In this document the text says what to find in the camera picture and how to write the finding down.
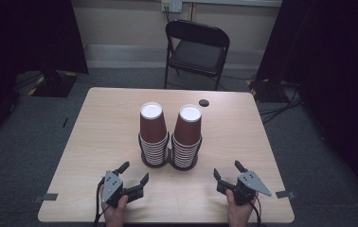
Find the person's left hand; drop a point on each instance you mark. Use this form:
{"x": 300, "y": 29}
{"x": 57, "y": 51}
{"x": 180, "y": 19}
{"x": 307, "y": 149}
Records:
{"x": 114, "y": 215}

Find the black round table grommet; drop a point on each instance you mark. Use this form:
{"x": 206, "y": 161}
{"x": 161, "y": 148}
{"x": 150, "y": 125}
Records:
{"x": 204, "y": 102}

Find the single brown paper cup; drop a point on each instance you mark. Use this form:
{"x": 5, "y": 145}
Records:
{"x": 187, "y": 127}

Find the grey tape strip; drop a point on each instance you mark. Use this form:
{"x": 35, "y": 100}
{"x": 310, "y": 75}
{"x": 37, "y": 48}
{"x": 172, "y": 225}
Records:
{"x": 46, "y": 197}
{"x": 285, "y": 194}

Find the white wall socket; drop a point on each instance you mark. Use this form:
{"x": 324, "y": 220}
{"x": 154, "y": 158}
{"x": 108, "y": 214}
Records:
{"x": 171, "y": 5}

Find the black stand base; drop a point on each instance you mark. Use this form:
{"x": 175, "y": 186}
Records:
{"x": 265, "y": 91}
{"x": 55, "y": 85}

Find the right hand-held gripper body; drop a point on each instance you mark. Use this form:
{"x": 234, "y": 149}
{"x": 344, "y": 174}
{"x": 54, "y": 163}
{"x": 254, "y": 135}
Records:
{"x": 249, "y": 186}

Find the black folding chair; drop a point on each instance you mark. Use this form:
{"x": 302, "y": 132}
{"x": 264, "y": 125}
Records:
{"x": 196, "y": 55}

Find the black curtain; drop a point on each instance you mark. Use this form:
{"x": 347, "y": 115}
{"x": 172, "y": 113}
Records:
{"x": 19, "y": 47}
{"x": 335, "y": 78}

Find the person's right hand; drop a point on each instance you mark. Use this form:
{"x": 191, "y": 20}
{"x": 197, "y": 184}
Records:
{"x": 237, "y": 214}

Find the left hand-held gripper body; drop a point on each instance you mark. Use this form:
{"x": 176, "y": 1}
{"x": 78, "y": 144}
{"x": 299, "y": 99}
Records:
{"x": 112, "y": 186}

